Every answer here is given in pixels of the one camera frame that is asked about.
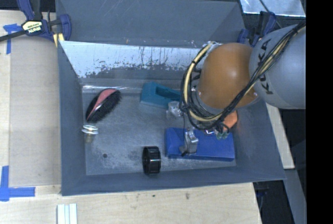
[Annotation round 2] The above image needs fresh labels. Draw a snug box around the grey metal bin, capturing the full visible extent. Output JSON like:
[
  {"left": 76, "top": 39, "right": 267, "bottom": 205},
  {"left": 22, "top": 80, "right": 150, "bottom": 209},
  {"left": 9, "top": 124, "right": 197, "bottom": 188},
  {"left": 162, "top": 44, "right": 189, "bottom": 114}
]
[{"left": 54, "top": 0, "right": 287, "bottom": 196}]

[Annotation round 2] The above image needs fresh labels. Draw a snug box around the black and pink hairbrush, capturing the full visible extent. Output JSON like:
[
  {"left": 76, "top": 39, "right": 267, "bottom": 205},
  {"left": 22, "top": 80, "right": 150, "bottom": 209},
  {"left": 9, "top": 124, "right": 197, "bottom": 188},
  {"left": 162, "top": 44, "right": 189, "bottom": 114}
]
[{"left": 85, "top": 88, "right": 122, "bottom": 123}]

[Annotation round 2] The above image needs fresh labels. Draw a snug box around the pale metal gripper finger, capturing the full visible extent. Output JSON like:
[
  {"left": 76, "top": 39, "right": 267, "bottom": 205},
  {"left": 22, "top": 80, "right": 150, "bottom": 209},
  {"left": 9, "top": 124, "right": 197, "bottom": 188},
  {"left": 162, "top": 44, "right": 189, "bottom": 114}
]
[
  {"left": 178, "top": 138, "right": 199, "bottom": 157},
  {"left": 184, "top": 129, "right": 196, "bottom": 142}
]

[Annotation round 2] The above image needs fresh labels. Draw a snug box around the blue flat block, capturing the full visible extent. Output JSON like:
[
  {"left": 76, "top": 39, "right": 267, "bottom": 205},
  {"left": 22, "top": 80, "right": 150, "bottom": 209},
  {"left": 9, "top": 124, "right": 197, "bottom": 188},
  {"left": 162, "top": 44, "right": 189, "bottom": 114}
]
[{"left": 164, "top": 127, "right": 236, "bottom": 162}]

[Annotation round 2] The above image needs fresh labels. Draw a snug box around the orange rounded thing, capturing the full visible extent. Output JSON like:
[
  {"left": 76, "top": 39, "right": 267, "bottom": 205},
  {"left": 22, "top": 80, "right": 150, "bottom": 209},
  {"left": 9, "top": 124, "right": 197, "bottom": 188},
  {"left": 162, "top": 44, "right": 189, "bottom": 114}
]
[{"left": 223, "top": 110, "right": 239, "bottom": 129}]

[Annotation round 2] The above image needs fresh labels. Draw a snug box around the black ribbed round knob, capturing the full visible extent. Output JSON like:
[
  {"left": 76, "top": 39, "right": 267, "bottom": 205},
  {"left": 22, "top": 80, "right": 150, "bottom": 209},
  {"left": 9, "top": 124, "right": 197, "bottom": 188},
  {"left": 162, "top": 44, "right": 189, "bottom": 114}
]
[{"left": 142, "top": 146, "right": 162, "bottom": 176}]

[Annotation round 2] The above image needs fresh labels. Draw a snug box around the teal hollow block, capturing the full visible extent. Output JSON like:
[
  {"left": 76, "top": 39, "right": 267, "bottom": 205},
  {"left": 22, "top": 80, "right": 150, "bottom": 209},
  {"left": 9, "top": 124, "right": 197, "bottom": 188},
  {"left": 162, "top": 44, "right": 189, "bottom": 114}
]
[{"left": 139, "top": 81, "right": 182, "bottom": 110}]

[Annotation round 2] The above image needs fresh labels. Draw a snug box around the clear glass thing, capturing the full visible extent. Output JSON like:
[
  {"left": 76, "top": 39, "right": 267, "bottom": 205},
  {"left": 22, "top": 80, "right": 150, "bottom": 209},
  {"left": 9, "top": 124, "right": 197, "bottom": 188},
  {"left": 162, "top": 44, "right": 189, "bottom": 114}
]
[{"left": 166, "top": 101, "right": 184, "bottom": 117}]

